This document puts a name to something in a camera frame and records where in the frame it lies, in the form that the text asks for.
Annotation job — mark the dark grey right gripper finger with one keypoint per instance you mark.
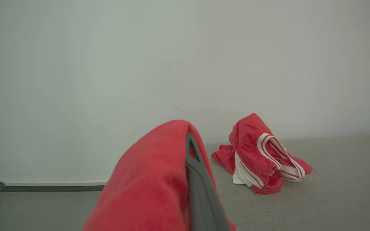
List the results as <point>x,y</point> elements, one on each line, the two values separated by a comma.
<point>202,199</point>

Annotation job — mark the plain red fleece cloth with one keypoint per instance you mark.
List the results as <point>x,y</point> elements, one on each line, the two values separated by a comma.
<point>146,179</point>

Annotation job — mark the red garment white striped trim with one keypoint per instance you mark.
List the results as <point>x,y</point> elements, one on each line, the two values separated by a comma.
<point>249,144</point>

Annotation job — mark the grey fabric sofa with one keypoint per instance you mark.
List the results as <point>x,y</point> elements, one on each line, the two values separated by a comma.
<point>332,202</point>

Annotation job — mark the white baseboard strip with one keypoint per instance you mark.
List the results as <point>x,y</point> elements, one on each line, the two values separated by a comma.
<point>53,183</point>

